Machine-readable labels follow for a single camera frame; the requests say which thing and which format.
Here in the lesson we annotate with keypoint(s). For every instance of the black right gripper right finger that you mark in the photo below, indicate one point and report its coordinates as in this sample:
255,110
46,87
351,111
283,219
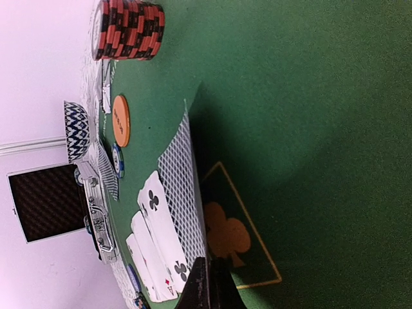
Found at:
224,293

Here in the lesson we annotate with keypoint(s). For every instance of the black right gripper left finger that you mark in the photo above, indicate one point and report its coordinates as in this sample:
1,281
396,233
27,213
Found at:
196,294

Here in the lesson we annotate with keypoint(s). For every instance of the face-up ace of diamonds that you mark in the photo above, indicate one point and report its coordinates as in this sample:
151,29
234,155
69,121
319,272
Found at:
161,280

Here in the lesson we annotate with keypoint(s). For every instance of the white blue poker chip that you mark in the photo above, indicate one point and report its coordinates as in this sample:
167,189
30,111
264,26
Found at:
140,301

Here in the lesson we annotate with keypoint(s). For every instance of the purple small blind button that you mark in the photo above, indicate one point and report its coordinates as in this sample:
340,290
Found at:
133,278

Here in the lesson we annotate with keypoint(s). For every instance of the face-up three of clubs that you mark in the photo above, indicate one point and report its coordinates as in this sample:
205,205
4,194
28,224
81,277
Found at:
152,198

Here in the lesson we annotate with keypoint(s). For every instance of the blue playing card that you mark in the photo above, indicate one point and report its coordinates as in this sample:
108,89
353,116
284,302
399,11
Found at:
179,178
107,172

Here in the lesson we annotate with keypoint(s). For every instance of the blue 50 poker chip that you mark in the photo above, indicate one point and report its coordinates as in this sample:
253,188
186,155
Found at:
118,161

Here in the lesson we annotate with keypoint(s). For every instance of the aluminium poker chip case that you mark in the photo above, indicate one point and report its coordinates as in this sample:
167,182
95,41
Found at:
57,200

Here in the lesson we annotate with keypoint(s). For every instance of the orange big blind button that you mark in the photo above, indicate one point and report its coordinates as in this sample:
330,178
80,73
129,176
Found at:
121,121

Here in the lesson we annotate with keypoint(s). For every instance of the red black 100 chip stack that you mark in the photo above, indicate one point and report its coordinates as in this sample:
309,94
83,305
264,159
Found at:
123,30

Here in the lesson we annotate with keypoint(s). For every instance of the round green poker mat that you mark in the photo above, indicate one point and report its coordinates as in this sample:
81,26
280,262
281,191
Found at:
300,115

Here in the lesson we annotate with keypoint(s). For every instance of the red patterned bowl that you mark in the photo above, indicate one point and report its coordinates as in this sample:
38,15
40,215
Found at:
77,131

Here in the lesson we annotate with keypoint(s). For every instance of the floral white tablecloth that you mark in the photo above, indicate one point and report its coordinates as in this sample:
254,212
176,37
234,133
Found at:
95,97

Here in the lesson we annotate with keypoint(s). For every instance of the left aluminium frame post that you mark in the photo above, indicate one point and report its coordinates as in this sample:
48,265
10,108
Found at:
33,145

